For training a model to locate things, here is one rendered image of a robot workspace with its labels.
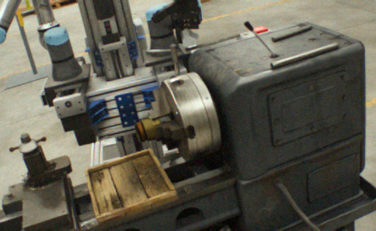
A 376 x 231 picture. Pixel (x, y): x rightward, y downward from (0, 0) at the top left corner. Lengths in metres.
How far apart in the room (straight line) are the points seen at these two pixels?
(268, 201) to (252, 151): 0.26
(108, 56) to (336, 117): 1.15
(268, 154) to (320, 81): 0.33
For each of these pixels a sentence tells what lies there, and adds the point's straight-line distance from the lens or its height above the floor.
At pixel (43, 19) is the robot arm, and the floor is 1.44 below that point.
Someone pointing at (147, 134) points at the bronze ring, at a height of 1.08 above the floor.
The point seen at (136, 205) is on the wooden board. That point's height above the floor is 0.90.
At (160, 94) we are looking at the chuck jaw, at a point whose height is 1.18.
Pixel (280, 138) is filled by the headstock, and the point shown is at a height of 0.99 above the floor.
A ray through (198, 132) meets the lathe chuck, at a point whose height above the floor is 1.09.
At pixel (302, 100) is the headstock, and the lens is 1.65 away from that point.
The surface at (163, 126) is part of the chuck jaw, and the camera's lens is 1.62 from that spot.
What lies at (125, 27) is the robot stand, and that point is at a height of 1.29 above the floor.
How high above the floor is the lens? 1.84
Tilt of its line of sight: 26 degrees down
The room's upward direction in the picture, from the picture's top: 11 degrees counter-clockwise
